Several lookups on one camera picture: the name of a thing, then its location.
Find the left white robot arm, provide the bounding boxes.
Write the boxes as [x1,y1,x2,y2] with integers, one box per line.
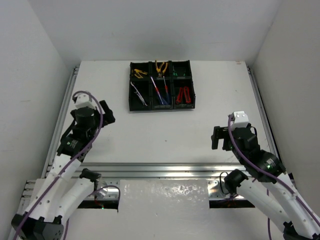
[11,100,116,240]

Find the purple cable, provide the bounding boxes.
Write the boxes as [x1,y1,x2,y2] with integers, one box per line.
[12,90,104,240]
[227,114,320,240]

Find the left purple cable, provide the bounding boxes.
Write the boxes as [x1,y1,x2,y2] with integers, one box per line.
[12,90,104,240]

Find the left aluminium side rail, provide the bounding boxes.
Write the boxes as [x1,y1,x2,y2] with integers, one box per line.
[41,65,80,178]

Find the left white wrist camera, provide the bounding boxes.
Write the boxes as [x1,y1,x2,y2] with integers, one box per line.
[72,93,95,109]

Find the yellow pliers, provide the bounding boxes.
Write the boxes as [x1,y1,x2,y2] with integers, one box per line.
[159,62,168,77]
[155,60,164,78]

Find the aluminium front rail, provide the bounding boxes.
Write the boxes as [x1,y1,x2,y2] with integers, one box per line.
[70,162,248,201]

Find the red utility knife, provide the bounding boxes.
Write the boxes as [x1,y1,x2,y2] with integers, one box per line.
[183,86,192,104]
[175,87,184,105]

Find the right aluminium side rail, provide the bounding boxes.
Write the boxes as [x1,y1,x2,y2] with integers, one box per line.
[241,65,279,157]

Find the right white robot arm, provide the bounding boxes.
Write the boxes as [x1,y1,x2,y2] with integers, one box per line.
[211,124,320,240]

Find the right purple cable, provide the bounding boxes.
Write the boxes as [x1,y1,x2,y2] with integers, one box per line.
[227,114,320,240]

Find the silver wrench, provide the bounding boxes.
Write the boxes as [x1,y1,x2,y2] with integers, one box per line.
[134,91,148,107]
[130,81,139,91]

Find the yellow utility knife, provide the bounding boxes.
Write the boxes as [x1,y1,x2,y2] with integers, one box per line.
[133,68,148,79]

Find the aluminium side rail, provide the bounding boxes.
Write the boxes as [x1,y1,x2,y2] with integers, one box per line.
[41,65,80,178]
[241,65,279,157]

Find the black six-compartment organizer tray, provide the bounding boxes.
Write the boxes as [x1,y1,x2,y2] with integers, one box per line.
[128,60,196,112]

